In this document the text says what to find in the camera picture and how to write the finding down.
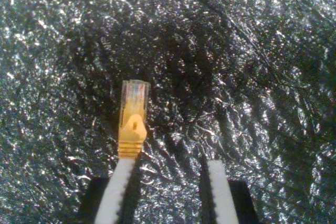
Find yellow network cable clear plug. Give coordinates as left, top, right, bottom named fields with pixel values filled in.
left=117, top=79, right=151, bottom=159

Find black bubble wrap mat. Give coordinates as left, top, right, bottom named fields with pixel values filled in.
left=0, top=0, right=336, bottom=224

